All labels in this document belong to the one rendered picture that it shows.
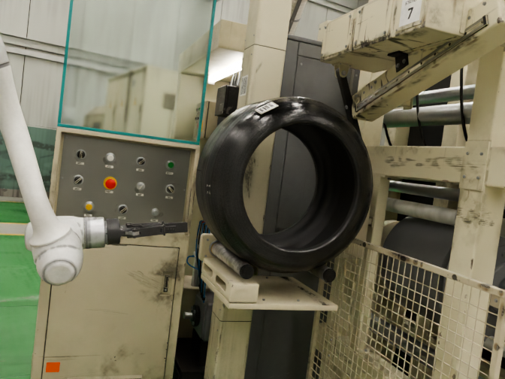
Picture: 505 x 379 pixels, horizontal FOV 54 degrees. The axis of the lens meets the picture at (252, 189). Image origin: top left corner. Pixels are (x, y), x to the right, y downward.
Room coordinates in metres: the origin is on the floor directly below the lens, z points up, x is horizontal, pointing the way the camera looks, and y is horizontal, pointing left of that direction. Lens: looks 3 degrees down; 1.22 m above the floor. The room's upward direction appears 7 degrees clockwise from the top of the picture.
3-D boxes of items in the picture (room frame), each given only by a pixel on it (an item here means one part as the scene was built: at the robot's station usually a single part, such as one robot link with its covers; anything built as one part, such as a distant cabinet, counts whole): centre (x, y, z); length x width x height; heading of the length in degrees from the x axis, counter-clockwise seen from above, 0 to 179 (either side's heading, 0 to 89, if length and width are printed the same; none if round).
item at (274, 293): (1.66, -0.09, 0.80); 0.37 x 0.36 x 0.02; 110
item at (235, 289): (1.62, 0.05, 0.84); 0.36 x 0.09 x 0.06; 20
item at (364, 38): (1.65, -0.41, 1.71); 0.61 x 0.25 x 0.15; 20
